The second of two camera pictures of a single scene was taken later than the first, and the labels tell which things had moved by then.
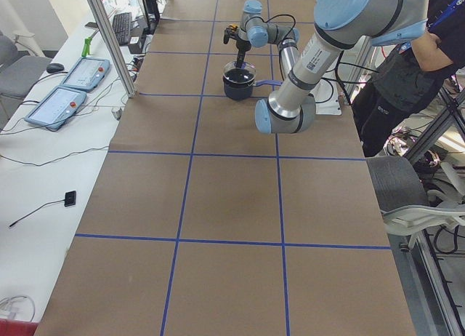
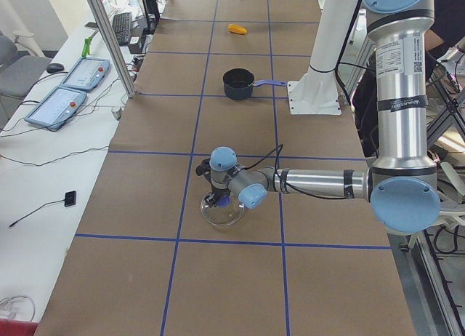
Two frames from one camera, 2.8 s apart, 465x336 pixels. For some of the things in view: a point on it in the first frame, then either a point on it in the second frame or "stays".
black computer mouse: (54, 68) stays
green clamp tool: (86, 48) stays
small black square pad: (70, 198) stays
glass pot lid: (239, 75) to (223, 216)
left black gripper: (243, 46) to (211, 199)
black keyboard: (122, 25) stays
